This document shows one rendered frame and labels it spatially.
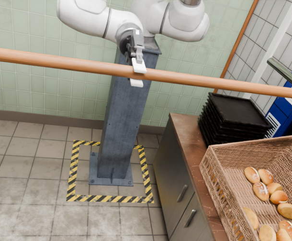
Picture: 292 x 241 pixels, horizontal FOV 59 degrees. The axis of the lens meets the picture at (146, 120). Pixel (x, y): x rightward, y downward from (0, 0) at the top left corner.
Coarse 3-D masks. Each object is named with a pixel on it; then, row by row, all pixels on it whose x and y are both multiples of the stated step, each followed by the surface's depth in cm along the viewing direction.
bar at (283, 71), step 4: (268, 60) 107; (272, 60) 106; (268, 64) 108; (272, 64) 105; (276, 64) 103; (280, 64) 102; (276, 68) 102; (280, 68) 100; (284, 68) 99; (280, 72) 100; (284, 72) 98; (288, 72) 97; (284, 76) 98; (288, 76) 96; (288, 80) 96
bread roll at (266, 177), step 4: (260, 172) 127; (264, 172) 127; (268, 172) 127; (260, 176) 127; (264, 176) 126; (268, 176) 126; (272, 176) 127; (264, 180) 126; (268, 180) 126; (272, 180) 127; (268, 184) 127
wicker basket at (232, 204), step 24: (216, 144) 123; (240, 144) 124; (216, 168) 115; (240, 168) 137; (264, 168) 140; (216, 192) 114; (240, 192) 123; (288, 192) 125; (240, 216) 97; (264, 216) 114
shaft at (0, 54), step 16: (0, 48) 56; (32, 64) 58; (48, 64) 58; (64, 64) 59; (80, 64) 60; (96, 64) 61; (112, 64) 62; (160, 80) 65; (176, 80) 66; (192, 80) 67; (208, 80) 68; (224, 80) 69; (288, 96) 74
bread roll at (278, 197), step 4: (276, 192) 119; (280, 192) 119; (272, 196) 119; (276, 196) 118; (280, 196) 118; (284, 196) 118; (272, 200) 119; (276, 200) 117; (280, 200) 117; (284, 200) 117; (276, 204) 119
